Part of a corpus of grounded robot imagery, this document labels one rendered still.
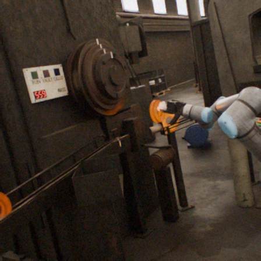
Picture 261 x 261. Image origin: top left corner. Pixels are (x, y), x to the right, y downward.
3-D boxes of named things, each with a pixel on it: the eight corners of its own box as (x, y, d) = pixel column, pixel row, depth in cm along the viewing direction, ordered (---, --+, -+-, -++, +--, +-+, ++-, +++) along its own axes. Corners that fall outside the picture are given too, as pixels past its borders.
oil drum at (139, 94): (113, 147, 498) (102, 93, 481) (133, 137, 544) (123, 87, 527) (144, 147, 463) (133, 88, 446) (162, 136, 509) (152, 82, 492)
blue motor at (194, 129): (186, 151, 394) (182, 125, 387) (189, 140, 447) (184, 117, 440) (211, 148, 385) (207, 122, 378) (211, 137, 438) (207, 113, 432)
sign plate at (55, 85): (31, 103, 165) (22, 69, 162) (66, 95, 185) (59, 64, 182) (34, 102, 164) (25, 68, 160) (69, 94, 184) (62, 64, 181)
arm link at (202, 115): (210, 126, 192) (207, 119, 184) (191, 122, 199) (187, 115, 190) (214, 112, 194) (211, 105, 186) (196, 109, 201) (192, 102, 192)
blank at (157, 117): (147, 103, 202) (151, 102, 200) (158, 97, 214) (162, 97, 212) (152, 126, 206) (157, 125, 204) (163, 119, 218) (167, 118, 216)
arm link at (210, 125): (219, 122, 204) (217, 113, 193) (207, 134, 204) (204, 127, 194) (209, 113, 209) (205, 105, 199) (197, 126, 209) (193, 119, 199)
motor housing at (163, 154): (159, 222, 228) (145, 154, 218) (172, 209, 245) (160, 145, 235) (175, 225, 220) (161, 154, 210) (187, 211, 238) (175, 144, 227)
